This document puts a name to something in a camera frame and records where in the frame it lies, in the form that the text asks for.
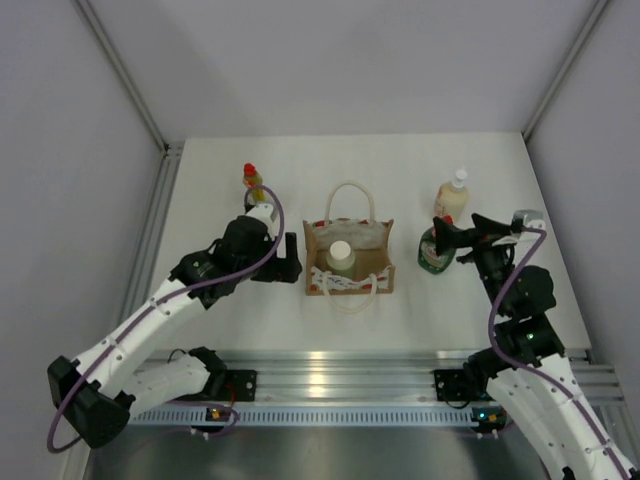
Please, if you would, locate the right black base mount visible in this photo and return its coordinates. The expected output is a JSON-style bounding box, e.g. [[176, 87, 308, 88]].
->
[[433, 369, 475, 409]]

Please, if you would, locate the brown canvas tote bag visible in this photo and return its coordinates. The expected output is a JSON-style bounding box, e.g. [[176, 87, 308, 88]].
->
[[302, 181, 395, 314]]

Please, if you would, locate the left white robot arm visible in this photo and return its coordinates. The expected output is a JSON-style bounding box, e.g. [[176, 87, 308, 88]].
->
[[47, 204, 302, 453]]

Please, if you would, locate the dark bottle red cap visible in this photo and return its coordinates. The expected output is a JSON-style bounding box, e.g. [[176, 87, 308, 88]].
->
[[417, 227, 456, 274]]

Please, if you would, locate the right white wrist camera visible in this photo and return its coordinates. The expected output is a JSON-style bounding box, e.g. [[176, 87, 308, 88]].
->
[[511, 209, 547, 242]]

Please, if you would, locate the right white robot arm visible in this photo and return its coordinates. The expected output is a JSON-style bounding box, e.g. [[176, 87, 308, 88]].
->
[[433, 210, 639, 479]]

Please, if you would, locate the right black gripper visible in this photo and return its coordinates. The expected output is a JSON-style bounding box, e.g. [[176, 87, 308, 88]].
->
[[433, 213, 517, 315]]

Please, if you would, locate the white slotted cable duct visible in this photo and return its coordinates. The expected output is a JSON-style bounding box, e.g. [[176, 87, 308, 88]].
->
[[130, 405, 504, 428]]

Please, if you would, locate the small brown bottle red cap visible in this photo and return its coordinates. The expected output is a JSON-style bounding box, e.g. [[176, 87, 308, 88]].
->
[[243, 163, 265, 203]]

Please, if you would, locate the cream pump lotion bottle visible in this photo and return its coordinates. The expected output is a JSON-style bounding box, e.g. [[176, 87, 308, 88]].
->
[[434, 168, 469, 223]]

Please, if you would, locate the green bottle white cap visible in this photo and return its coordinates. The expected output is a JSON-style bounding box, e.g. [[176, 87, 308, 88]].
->
[[326, 240, 356, 280]]

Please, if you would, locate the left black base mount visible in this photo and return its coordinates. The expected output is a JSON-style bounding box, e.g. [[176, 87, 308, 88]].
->
[[216, 370, 258, 403]]

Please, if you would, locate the right aluminium frame post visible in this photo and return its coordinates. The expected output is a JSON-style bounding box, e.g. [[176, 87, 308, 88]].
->
[[521, 0, 615, 143]]

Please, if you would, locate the aluminium mounting rail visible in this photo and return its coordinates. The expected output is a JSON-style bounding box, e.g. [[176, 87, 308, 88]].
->
[[79, 349, 626, 406]]

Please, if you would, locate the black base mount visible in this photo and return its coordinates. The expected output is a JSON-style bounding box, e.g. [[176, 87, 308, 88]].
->
[[216, 370, 258, 403], [433, 369, 475, 409]]

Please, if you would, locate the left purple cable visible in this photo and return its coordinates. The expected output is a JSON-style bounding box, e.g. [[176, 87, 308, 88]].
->
[[46, 184, 286, 454]]

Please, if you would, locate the aluminium frame post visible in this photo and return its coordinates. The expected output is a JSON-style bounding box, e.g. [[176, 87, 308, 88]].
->
[[71, 0, 168, 155], [521, 0, 615, 143]]

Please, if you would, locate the left aluminium frame post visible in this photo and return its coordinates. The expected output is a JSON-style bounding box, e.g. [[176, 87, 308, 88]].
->
[[71, 0, 168, 155]]

